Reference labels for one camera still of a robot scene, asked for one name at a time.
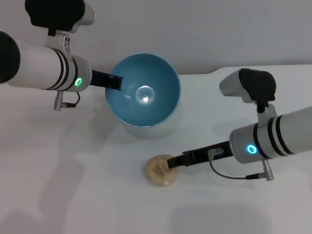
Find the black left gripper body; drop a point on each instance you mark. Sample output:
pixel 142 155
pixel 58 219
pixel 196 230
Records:
pixel 100 79

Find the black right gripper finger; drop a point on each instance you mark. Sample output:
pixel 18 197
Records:
pixel 176 162

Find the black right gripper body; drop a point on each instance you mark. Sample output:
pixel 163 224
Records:
pixel 202 156

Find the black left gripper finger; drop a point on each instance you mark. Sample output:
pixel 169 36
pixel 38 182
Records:
pixel 116 82

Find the beige egg yolk pastry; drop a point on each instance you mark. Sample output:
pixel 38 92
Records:
pixel 156 175

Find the blue bowl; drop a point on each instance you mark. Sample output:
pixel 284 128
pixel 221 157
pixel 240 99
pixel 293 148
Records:
pixel 158 102

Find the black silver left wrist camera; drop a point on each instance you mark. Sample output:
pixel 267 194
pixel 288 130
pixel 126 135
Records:
pixel 53 14

